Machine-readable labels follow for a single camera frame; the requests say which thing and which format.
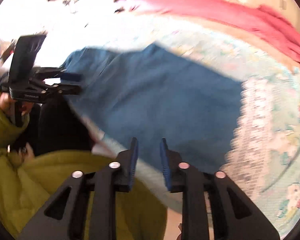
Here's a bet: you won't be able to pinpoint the green jacket torso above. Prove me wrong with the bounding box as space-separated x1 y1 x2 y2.
0 147 168 240

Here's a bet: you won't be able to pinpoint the person's right hand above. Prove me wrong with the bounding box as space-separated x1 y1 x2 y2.
176 223 182 240

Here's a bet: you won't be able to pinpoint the blue denim pants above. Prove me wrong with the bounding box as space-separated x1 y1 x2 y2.
64 44 242 173

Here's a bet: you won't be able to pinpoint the green sleeve left forearm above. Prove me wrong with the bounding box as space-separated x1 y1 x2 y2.
0 92 30 154

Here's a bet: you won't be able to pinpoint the Hello Kitty bed sheet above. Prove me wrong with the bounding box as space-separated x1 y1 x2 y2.
84 17 300 238

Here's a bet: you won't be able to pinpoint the person's left hand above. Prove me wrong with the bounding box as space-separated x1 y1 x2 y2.
0 93 34 117

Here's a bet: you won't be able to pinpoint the tan plush blanket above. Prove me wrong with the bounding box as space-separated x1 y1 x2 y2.
160 15 300 80

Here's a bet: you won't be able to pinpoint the pink duvet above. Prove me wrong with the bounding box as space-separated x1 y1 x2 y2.
126 0 300 63

